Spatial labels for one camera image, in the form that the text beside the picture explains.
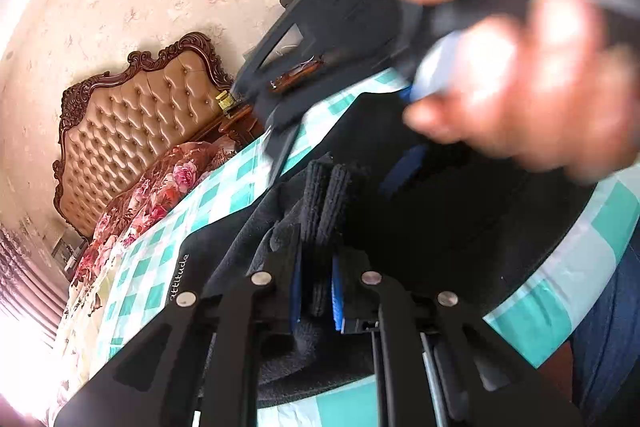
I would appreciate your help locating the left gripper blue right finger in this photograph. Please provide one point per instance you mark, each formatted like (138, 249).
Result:
(337, 293)

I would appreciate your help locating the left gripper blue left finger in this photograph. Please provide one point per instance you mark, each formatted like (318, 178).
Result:
(296, 289)

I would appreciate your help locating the black fleece pants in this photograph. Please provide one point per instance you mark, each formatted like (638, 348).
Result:
(431, 216)

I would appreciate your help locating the right hand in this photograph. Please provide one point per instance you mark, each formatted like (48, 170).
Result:
(547, 92)

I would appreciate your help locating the yellow lidded jar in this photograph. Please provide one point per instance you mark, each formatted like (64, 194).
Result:
(226, 102)

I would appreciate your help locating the wooden nightstand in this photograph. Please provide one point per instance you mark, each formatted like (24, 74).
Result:
(239, 125)

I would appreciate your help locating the red floral quilt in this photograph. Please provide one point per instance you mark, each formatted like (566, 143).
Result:
(158, 191)

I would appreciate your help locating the tufted brown headboard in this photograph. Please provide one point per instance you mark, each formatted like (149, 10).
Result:
(114, 126)

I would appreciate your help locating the green white checkered sheet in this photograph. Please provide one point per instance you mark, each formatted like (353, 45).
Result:
(535, 318)

